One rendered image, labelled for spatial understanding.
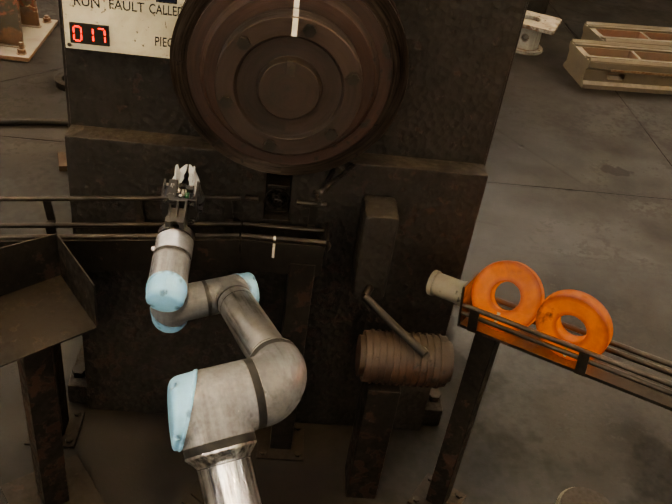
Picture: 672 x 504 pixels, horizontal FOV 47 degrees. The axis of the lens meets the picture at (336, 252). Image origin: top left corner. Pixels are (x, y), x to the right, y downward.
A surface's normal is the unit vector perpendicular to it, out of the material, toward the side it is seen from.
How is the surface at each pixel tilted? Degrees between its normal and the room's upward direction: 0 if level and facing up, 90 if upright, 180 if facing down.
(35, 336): 5
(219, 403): 37
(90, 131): 0
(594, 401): 0
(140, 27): 90
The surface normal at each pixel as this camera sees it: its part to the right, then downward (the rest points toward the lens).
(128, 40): 0.03, 0.58
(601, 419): 0.12, -0.81
